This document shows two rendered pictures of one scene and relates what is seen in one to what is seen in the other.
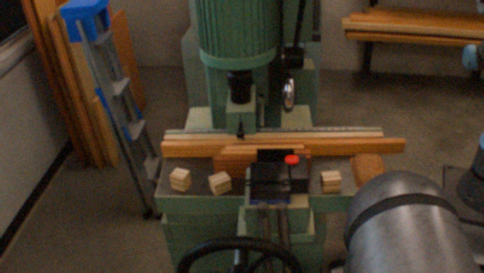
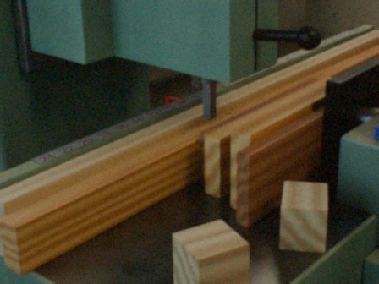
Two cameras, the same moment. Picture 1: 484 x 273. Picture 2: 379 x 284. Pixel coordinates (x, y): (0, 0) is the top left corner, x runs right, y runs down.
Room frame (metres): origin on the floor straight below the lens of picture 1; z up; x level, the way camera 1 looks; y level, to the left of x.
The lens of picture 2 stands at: (0.53, 0.47, 1.18)
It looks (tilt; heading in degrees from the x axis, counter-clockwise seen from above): 23 degrees down; 307
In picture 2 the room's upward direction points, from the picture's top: 1 degrees counter-clockwise
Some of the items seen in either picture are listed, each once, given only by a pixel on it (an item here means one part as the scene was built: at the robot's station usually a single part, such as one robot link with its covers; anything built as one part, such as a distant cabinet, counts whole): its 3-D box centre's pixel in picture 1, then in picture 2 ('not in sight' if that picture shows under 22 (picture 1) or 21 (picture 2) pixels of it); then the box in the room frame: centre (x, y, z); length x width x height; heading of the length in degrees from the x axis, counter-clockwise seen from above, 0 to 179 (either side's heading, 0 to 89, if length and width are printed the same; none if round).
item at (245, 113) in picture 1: (243, 111); (193, 30); (0.89, -0.01, 1.03); 0.14 x 0.07 x 0.09; 176
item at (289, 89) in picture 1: (288, 91); not in sight; (0.99, -0.14, 1.02); 0.12 x 0.03 x 0.12; 176
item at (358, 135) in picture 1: (274, 142); (245, 112); (0.88, -0.09, 0.93); 0.60 x 0.02 x 0.05; 86
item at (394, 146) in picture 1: (284, 148); (277, 113); (0.86, -0.11, 0.92); 0.67 x 0.02 x 0.04; 86
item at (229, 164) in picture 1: (262, 166); (321, 142); (0.78, -0.05, 0.93); 0.24 x 0.01 x 0.06; 86
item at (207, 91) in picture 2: not in sight; (209, 91); (0.87, 0.00, 0.97); 0.01 x 0.01 x 0.05; 86
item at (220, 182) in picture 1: (219, 183); (304, 215); (0.74, 0.06, 0.92); 0.04 x 0.03 x 0.04; 116
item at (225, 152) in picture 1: (257, 161); (300, 138); (0.79, -0.04, 0.94); 0.18 x 0.02 x 0.07; 86
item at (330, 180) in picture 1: (330, 181); not in sight; (0.72, -0.21, 0.92); 0.04 x 0.03 x 0.04; 92
